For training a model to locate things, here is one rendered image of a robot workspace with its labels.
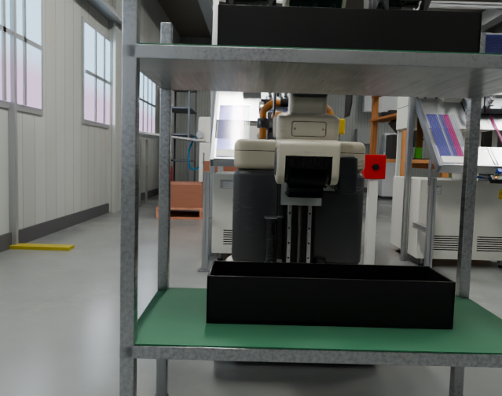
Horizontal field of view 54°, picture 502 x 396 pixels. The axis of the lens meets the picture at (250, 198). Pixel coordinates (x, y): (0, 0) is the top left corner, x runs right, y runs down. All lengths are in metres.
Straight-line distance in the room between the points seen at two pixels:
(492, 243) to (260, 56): 3.11
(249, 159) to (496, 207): 2.28
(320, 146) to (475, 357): 0.89
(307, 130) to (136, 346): 1.02
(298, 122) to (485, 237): 2.36
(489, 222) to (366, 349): 2.87
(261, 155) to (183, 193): 3.89
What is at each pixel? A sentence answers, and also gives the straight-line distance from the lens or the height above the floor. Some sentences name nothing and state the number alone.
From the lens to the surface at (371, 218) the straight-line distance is 3.41.
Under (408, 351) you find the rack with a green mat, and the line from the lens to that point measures 1.11.
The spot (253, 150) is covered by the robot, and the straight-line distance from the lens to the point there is 2.02.
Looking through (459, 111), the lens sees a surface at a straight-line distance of 3.88.
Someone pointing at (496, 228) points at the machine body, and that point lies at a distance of 3.90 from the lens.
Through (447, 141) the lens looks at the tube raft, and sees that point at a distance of 3.56.
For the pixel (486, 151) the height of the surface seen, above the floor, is 0.82.
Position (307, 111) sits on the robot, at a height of 0.91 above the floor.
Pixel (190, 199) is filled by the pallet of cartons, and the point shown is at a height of 0.23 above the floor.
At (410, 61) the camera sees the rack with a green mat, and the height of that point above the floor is 0.93.
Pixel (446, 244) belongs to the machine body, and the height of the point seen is 0.16.
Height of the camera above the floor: 0.73
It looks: 5 degrees down
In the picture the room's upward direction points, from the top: 2 degrees clockwise
